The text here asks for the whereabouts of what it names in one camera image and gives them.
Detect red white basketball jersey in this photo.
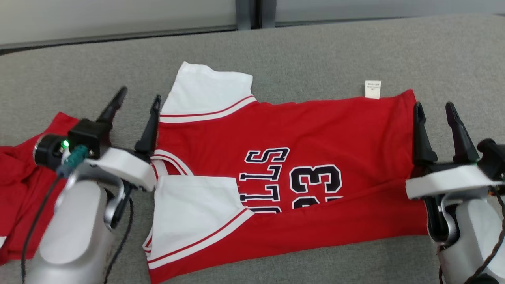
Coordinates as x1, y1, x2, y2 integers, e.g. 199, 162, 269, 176
142, 61, 430, 284

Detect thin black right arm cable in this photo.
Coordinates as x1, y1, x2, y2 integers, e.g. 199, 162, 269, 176
438, 185, 505, 284

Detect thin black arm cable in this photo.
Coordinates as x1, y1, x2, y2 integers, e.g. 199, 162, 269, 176
103, 195, 135, 284
438, 185, 505, 284
21, 170, 67, 284

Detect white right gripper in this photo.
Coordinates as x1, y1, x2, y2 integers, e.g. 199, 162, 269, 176
405, 102, 505, 200

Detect red shorts with white stripe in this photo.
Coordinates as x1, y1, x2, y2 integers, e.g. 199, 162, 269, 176
0, 112, 115, 265

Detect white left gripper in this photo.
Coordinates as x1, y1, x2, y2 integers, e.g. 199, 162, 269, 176
84, 86, 162, 192

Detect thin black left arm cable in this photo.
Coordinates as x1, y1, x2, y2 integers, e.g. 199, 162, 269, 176
21, 170, 67, 284
103, 195, 135, 284

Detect grey metal partition post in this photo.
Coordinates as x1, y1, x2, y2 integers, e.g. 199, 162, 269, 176
236, 0, 277, 30

